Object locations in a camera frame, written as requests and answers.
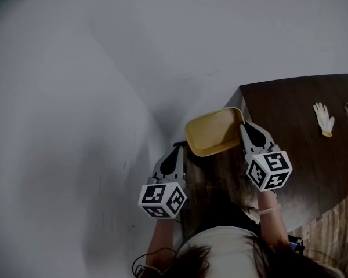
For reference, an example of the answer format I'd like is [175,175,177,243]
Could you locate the person's white shirt torso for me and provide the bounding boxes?
[176,226,267,278]

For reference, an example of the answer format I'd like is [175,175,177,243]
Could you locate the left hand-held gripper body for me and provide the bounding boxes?
[137,145,189,220]

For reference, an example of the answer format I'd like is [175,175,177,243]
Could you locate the yellow plastic tray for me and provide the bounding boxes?
[184,106,247,158]

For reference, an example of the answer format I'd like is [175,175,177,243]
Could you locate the black cable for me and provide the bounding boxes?
[132,247,177,278]

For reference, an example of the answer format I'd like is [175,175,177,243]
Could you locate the pale pink bracelet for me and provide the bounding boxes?
[256,203,281,215]

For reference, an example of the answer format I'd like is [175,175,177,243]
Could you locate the white work glove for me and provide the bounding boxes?
[313,101,336,138]

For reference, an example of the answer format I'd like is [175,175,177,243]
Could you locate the person's right forearm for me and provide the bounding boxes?
[256,189,291,248]

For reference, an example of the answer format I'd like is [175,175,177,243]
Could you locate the black and blue device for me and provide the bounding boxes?
[288,233,305,253]

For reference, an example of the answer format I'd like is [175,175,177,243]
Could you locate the person's left forearm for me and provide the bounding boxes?
[146,218,176,272]

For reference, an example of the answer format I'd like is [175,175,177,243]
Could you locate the dark wooden table white legs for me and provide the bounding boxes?
[224,73,348,234]

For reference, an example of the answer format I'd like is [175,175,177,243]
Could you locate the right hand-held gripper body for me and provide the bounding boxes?
[239,121,293,192]

